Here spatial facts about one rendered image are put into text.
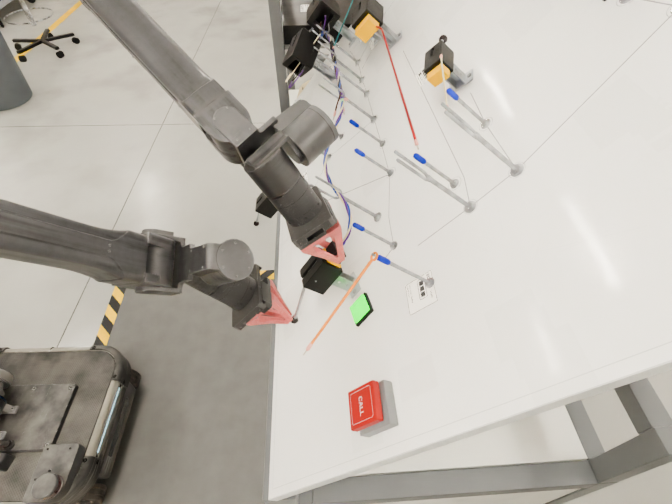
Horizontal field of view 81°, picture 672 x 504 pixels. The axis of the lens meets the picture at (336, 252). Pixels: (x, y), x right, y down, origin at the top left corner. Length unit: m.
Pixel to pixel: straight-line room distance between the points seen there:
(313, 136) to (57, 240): 0.31
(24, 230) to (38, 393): 1.34
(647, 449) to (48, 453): 1.54
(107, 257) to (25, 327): 1.85
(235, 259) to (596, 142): 0.44
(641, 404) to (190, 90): 0.81
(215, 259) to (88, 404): 1.22
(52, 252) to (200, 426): 1.36
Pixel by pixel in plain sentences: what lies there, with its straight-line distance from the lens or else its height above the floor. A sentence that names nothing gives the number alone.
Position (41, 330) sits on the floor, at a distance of 2.30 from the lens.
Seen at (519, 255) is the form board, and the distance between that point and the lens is 0.49.
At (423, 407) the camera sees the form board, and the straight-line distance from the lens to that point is 0.51.
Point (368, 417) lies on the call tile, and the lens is 0.53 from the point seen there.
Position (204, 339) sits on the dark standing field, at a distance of 1.93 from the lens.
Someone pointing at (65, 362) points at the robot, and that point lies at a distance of 1.82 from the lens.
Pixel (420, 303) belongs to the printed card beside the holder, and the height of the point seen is 1.17.
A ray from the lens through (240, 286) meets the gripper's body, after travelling 0.62.
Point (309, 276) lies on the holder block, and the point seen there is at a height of 1.12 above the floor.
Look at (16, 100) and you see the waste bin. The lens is 4.14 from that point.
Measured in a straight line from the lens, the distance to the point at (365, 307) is 0.62.
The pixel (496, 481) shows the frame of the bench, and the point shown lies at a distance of 0.88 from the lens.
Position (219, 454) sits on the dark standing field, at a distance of 1.72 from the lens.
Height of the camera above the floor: 1.62
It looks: 49 degrees down
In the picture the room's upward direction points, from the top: straight up
